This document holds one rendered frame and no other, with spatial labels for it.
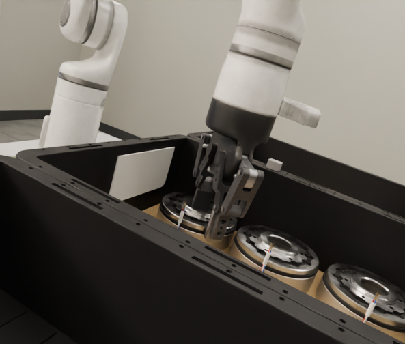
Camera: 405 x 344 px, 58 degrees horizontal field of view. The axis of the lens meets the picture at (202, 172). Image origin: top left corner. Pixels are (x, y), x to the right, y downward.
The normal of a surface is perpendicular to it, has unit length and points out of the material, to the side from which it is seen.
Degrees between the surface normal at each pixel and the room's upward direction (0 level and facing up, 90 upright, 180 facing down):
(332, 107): 90
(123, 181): 90
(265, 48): 90
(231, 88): 90
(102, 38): 125
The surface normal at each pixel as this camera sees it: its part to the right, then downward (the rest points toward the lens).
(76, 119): 0.31, 0.30
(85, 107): 0.49, 0.33
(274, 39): 0.08, 0.32
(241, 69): -0.41, -0.01
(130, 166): 0.86, 0.37
